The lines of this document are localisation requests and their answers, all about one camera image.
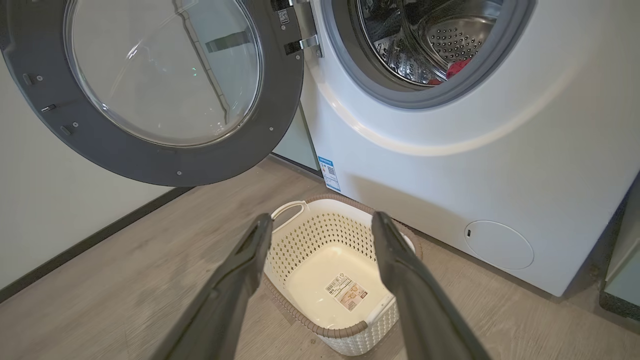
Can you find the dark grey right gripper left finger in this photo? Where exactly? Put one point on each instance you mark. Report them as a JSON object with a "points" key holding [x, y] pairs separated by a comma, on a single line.
{"points": [[225, 300]]}

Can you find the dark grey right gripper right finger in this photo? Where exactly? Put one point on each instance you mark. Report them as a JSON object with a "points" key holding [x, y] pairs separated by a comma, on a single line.
{"points": [[420, 310]]}

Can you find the dark round washing machine door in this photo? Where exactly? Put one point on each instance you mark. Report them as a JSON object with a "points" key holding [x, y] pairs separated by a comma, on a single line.
{"points": [[150, 165]]}

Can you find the red garment with white stripes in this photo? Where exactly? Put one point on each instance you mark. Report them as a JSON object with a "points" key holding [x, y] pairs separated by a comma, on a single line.
{"points": [[457, 69]]}

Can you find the paper basket label sticker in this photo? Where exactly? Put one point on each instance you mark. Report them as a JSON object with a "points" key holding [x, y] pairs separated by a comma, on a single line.
{"points": [[347, 292]]}

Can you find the white perforated laundry basket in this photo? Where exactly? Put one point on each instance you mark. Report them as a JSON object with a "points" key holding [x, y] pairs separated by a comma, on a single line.
{"points": [[320, 285]]}

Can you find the white washing machine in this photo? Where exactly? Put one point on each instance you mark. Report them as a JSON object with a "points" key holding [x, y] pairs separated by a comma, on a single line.
{"points": [[450, 175]]}

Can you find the blue energy label sticker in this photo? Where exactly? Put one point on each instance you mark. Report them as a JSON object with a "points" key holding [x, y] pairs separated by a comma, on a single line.
{"points": [[329, 172]]}

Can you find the pale green cabinet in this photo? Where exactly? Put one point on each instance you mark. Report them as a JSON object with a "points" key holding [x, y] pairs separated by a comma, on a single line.
{"points": [[295, 145], [625, 260]]}

